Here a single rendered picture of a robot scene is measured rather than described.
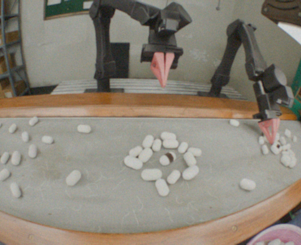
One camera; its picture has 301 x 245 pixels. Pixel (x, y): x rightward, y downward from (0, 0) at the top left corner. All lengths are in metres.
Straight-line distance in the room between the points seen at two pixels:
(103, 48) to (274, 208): 0.72
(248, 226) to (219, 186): 0.11
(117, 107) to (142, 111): 0.07
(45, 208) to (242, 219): 0.33
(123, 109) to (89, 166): 0.20
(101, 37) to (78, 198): 0.55
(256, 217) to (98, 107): 0.45
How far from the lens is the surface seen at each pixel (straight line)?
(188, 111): 0.46
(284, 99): 0.48
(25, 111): 0.54
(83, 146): 0.34
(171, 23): 0.33
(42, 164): 0.35
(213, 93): 0.85
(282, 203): 0.37
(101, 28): 0.63
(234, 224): 0.27
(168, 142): 0.33
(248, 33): 0.65
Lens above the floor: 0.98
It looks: 36 degrees down
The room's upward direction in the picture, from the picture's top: 7 degrees clockwise
